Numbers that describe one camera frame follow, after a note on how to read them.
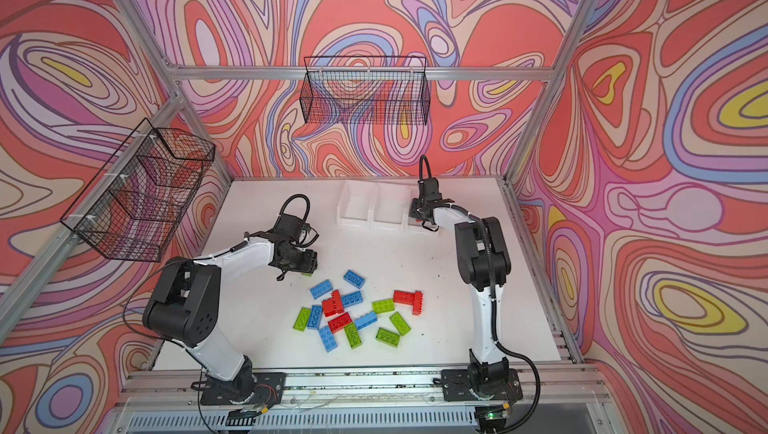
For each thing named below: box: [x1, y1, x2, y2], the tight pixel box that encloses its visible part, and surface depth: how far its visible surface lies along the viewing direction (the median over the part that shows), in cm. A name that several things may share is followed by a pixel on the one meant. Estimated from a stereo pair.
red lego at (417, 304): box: [412, 290, 423, 316], surface depth 88 cm
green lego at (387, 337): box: [375, 327, 401, 348], surface depth 82 cm
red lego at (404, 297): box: [393, 290, 415, 306], surface depth 90 cm
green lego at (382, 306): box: [372, 298, 395, 314], surface depth 88 cm
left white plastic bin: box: [335, 179, 378, 228], surface depth 110 cm
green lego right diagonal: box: [389, 312, 411, 336], surface depth 86 cm
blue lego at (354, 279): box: [343, 269, 366, 289], surface depth 93 cm
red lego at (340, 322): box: [328, 312, 353, 334], surface depth 85 cm
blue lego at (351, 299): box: [341, 291, 363, 308], surface depth 89 cm
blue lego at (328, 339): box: [318, 325, 339, 353], surface depth 81 cm
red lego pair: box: [322, 289, 344, 317], surface depth 87 cm
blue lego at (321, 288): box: [310, 279, 333, 300], surface depth 91 cm
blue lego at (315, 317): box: [307, 305, 323, 330], surface depth 86 cm
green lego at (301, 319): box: [292, 307, 311, 332], surface depth 86 cm
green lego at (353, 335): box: [344, 322, 363, 349], surface depth 82 cm
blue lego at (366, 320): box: [354, 311, 378, 331], surface depth 84 cm
